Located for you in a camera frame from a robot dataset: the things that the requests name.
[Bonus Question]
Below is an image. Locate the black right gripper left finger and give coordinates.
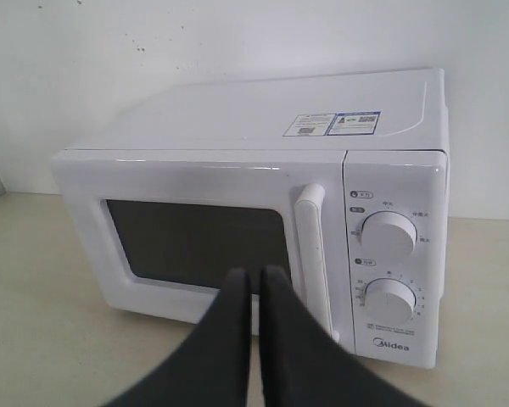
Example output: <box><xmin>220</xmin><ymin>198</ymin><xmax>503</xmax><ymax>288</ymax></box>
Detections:
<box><xmin>106</xmin><ymin>269</ymin><xmax>252</xmax><ymax>406</ymax></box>

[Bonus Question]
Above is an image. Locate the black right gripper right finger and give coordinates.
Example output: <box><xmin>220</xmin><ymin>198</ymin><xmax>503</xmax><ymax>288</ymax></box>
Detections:
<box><xmin>259</xmin><ymin>266</ymin><xmax>411</xmax><ymax>406</ymax></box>

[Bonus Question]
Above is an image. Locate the white microwave door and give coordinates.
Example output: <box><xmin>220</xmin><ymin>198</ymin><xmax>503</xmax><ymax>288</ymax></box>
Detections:
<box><xmin>52</xmin><ymin>149</ymin><xmax>350</xmax><ymax>337</ymax></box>

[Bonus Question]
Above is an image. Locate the white microwave oven body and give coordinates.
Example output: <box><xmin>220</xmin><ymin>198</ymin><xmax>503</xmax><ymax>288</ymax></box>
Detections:
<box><xmin>51</xmin><ymin>69</ymin><xmax>450</xmax><ymax>366</ymax></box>

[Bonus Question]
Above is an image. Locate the lower white timer knob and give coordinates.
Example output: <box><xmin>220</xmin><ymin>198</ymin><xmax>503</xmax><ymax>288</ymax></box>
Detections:
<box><xmin>364</xmin><ymin>278</ymin><xmax>416</xmax><ymax>326</ymax></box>

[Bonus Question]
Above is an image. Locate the upper white power knob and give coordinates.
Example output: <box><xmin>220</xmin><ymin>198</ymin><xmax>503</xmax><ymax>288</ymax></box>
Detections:
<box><xmin>360</xmin><ymin>211</ymin><xmax>417</xmax><ymax>262</ymax></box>

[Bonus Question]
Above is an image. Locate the blue white label sticker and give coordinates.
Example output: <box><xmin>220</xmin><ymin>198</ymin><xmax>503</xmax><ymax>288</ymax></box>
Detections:
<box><xmin>283</xmin><ymin>111</ymin><xmax>381</xmax><ymax>137</ymax></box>

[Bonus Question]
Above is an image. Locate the white microwave door handle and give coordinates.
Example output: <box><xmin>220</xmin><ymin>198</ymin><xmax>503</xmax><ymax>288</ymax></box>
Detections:
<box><xmin>294</xmin><ymin>183</ymin><xmax>340</xmax><ymax>343</ymax></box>

